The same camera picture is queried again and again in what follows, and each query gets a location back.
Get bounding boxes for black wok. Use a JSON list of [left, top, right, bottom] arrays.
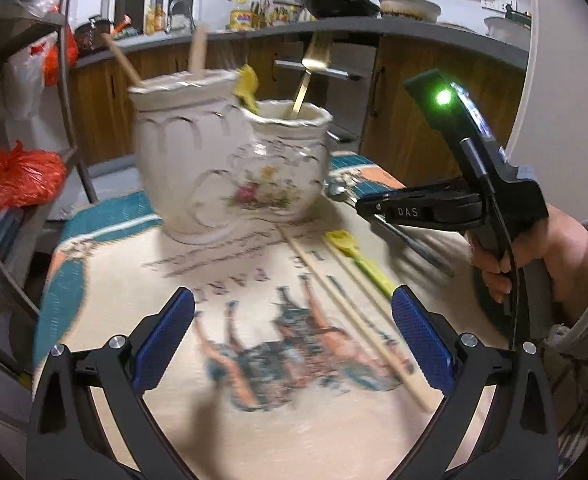
[[306, 0, 381, 18]]

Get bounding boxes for white plastic bag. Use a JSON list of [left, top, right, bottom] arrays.
[[3, 44, 46, 122]]

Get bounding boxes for printed tablecloth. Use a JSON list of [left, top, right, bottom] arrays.
[[31, 152, 525, 480]]

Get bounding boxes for orange plastic bag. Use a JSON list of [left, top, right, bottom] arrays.
[[41, 34, 78, 87]]

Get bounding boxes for metal shelf rack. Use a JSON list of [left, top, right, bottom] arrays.
[[0, 0, 100, 431]]

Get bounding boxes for built-in steel oven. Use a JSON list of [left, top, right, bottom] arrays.
[[274, 35, 380, 143]]

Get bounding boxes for person's right hand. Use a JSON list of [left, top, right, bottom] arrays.
[[469, 205, 588, 312]]

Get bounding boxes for gold fork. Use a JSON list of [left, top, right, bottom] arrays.
[[288, 30, 332, 120]]

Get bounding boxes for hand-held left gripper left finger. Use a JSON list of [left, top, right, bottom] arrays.
[[26, 286, 197, 480]]

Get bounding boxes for metal faucet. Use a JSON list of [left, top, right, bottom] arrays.
[[169, 0, 196, 33]]

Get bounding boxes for red plastic bag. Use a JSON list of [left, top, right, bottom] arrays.
[[0, 141, 68, 227]]

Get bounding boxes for white ceramic double utensil holder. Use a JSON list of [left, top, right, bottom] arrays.
[[128, 70, 335, 245]]

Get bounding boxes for grey kitchen countertop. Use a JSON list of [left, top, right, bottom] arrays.
[[71, 15, 530, 68]]

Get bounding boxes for wooden lower cabinets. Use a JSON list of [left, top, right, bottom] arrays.
[[69, 35, 527, 186]]

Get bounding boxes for white cooking pot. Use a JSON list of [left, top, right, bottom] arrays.
[[378, 0, 442, 22]]

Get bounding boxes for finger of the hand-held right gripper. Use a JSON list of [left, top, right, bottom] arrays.
[[356, 184, 482, 227]]

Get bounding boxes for white bowl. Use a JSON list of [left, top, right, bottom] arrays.
[[484, 16, 531, 43]]

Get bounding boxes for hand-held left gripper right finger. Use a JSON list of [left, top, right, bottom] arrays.
[[391, 284, 560, 480]]

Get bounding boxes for yellow handled utensil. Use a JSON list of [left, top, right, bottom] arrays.
[[233, 64, 261, 115], [325, 230, 397, 298]]

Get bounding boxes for silver spoon with dark handle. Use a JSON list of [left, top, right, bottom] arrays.
[[326, 177, 455, 277]]

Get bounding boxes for dark red pressure cooker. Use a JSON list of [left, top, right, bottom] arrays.
[[74, 15, 114, 54]]

